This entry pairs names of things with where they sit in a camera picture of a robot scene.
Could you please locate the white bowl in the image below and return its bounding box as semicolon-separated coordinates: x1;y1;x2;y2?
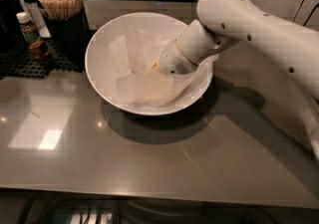
85;12;213;115

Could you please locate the white paper liner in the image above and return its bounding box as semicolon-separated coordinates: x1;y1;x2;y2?
110;14;218;108

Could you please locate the bundle of wooden chopsticks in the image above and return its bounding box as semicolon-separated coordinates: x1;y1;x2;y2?
38;0;83;20

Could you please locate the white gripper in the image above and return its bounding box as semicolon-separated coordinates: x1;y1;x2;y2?
147;40;197;75

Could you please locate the small brown sauce bottle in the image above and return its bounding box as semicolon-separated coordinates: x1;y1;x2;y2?
29;40;49;61

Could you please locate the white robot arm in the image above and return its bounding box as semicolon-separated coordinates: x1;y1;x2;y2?
152;0;319;99

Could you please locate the black container at left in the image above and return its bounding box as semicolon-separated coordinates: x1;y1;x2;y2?
0;0;22;52

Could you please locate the black chopstick holder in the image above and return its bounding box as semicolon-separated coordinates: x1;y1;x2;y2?
45;8;92;64

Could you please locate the black grid mat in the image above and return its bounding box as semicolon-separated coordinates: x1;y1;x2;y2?
0;33;84;79

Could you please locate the white flat packet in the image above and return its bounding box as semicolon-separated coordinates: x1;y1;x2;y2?
19;0;51;39

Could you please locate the small white-capped sauce bottle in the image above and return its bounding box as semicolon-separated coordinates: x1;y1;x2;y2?
16;12;40;44

